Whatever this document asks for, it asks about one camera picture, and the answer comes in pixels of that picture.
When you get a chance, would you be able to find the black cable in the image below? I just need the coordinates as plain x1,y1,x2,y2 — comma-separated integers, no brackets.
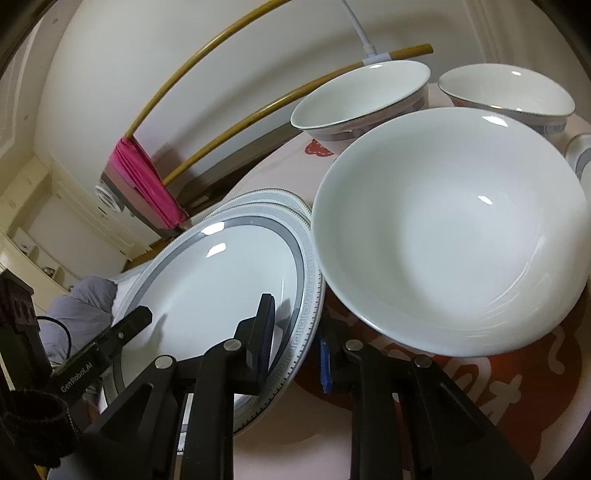
37,315,71,361

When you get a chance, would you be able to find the grey brown cloth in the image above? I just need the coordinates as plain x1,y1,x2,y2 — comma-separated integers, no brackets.
99,171,162,236

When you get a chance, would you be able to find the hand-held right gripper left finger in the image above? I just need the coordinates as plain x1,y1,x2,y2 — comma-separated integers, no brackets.
83,293,278,480

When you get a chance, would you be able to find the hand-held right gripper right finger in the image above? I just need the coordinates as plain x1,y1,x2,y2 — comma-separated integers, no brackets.
320,320,535,480

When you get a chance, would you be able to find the black fuzzy strap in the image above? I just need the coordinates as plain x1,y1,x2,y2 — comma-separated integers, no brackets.
0,391,78,460

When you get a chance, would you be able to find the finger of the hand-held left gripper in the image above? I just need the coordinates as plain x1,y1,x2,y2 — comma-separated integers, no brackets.
98,306,154,361

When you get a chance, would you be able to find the white round fan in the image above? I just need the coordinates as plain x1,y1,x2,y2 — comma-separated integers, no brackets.
95,184,123,213

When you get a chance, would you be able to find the white barre stand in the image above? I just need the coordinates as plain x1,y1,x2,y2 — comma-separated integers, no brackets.
339,0,393,65

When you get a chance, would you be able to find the grey bedding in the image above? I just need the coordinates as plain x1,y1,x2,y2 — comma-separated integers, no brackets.
44,276,118,365

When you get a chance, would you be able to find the grey banded white bowl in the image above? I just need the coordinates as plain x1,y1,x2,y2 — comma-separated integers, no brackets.
290,60,431,141
438,65,576,139
564,134,591,195

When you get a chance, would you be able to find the pink cloth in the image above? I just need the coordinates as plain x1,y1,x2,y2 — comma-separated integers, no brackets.
108,136,190,232

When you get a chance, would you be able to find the cream cabinet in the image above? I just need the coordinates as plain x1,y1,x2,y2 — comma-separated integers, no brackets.
0,152,153,296

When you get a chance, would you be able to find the large plain white bowl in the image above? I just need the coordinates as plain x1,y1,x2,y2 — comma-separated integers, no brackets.
311,107,591,358

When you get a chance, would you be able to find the short wooden barre rail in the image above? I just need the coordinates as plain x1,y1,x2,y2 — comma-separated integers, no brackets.
164,43,435,185

